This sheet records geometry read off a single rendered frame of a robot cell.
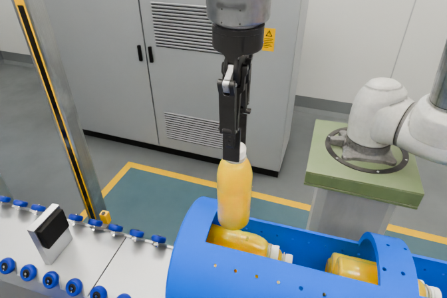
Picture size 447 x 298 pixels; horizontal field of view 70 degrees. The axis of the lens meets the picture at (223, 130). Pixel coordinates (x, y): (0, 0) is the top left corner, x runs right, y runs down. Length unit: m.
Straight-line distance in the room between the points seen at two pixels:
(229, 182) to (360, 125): 0.68
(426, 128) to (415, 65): 2.45
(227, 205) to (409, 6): 2.91
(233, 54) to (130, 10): 2.01
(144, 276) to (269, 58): 1.53
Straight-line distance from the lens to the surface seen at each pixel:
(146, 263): 1.05
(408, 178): 1.22
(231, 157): 0.56
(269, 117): 2.31
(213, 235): 0.83
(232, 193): 0.61
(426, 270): 0.98
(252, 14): 0.43
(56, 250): 1.14
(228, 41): 0.44
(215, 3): 0.43
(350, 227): 1.39
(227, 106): 0.46
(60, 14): 2.84
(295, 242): 0.92
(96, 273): 1.08
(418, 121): 1.09
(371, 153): 1.22
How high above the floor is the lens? 1.79
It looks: 34 degrees down
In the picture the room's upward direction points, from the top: straight up
